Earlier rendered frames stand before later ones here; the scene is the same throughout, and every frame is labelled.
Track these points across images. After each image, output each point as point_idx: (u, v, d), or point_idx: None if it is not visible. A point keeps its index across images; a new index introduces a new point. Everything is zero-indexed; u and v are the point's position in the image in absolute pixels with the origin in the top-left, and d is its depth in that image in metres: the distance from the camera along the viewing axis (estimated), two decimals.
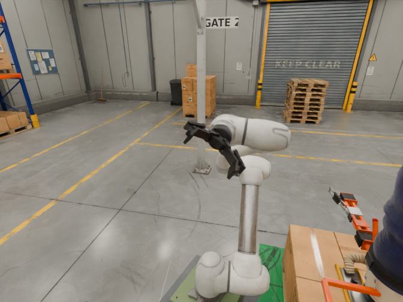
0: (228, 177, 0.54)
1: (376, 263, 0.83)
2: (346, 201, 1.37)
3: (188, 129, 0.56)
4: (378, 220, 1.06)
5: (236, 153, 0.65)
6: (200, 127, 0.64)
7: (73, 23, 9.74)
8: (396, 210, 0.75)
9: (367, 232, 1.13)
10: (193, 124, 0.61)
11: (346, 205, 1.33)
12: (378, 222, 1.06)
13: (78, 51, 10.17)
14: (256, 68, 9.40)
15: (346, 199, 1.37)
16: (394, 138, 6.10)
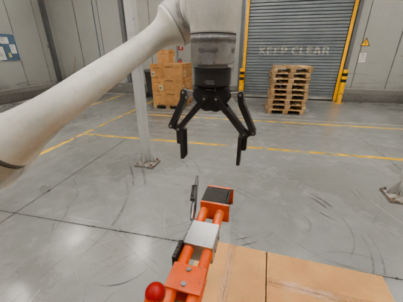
0: (183, 158, 0.55)
1: None
2: (205, 206, 0.56)
3: (246, 147, 0.52)
4: (159, 293, 0.24)
5: (186, 103, 0.52)
6: (241, 111, 0.49)
7: (39, 6, 8.93)
8: None
9: None
10: None
11: (192, 217, 0.52)
12: None
13: (47, 38, 9.36)
14: (238, 56, 8.59)
15: (205, 202, 0.56)
16: (387, 128, 5.29)
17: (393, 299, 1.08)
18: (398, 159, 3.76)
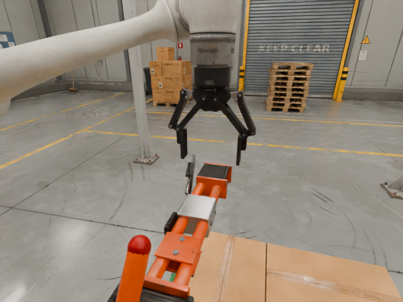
0: (183, 158, 0.55)
1: None
2: (201, 182, 0.53)
3: (246, 147, 0.52)
4: (143, 245, 0.21)
5: (185, 103, 0.52)
6: (241, 110, 0.49)
7: (39, 5, 8.90)
8: None
9: (159, 290, 0.28)
10: None
11: (188, 192, 0.49)
12: (147, 259, 0.22)
13: (46, 36, 9.33)
14: (238, 54, 8.56)
15: (201, 177, 0.53)
16: (388, 125, 5.26)
17: (397, 289, 1.05)
18: (399, 155, 3.73)
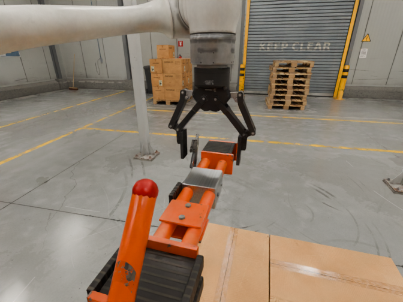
0: (183, 158, 0.55)
1: None
2: (206, 157, 0.51)
3: (246, 147, 0.52)
4: (150, 187, 0.19)
5: (185, 103, 0.52)
6: (241, 110, 0.49)
7: (38, 3, 8.88)
8: None
9: (165, 251, 0.26)
10: None
11: (192, 165, 0.46)
12: (153, 203, 0.20)
13: None
14: (238, 52, 8.53)
15: (207, 151, 0.51)
16: (389, 123, 5.24)
17: None
18: (401, 151, 3.71)
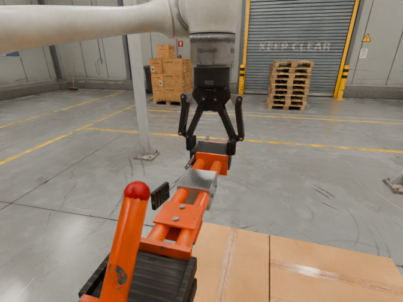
0: (192, 165, 0.55)
1: None
2: (201, 158, 0.51)
3: (235, 152, 0.53)
4: (141, 190, 0.19)
5: (189, 108, 0.52)
6: (236, 114, 0.49)
7: (38, 3, 8.88)
8: None
9: (159, 253, 0.26)
10: None
11: (188, 166, 0.46)
12: (146, 205, 0.20)
13: None
14: (238, 52, 8.53)
15: (201, 153, 0.51)
16: (389, 123, 5.24)
17: None
18: (401, 151, 3.71)
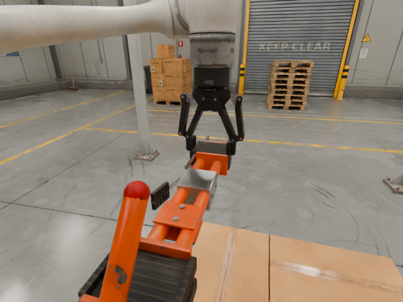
0: (192, 165, 0.55)
1: None
2: (201, 158, 0.51)
3: (235, 152, 0.53)
4: (141, 190, 0.19)
5: (189, 108, 0.52)
6: (236, 114, 0.49)
7: (38, 3, 8.88)
8: None
9: (159, 253, 0.26)
10: None
11: (188, 166, 0.46)
12: (146, 205, 0.20)
13: None
14: (238, 52, 8.54)
15: (201, 153, 0.51)
16: (389, 123, 5.24)
17: None
18: (401, 151, 3.71)
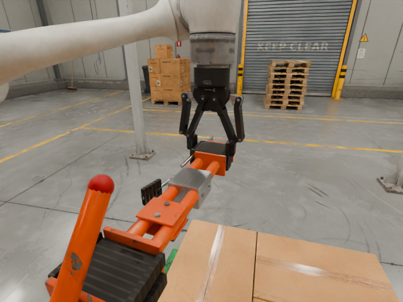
0: None
1: None
2: (199, 157, 0.51)
3: (235, 153, 0.52)
4: (102, 183, 0.20)
5: (191, 107, 0.53)
6: (236, 115, 0.49)
7: (37, 3, 8.90)
8: None
9: (132, 246, 0.27)
10: None
11: (183, 165, 0.47)
12: (107, 198, 0.21)
13: None
14: (237, 52, 8.55)
15: (200, 152, 0.51)
16: None
17: (386, 275, 1.05)
18: (396, 151, 3.73)
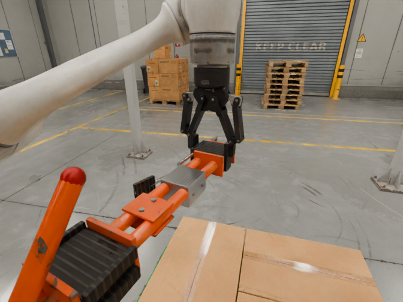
0: None
1: None
2: (198, 157, 0.52)
3: (234, 154, 0.52)
4: (72, 175, 0.21)
5: (192, 106, 0.53)
6: (235, 115, 0.48)
7: (36, 3, 8.92)
8: None
9: (110, 237, 0.28)
10: None
11: (180, 163, 0.48)
12: (76, 189, 0.22)
13: (44, 35, 9.35)
14: (235, 52, 8.58)
15: (198, 151, 0.51)
16: (382, 122, 5.28)
17: (369, 270, 1.07)
18: (391, 150, 3.75)
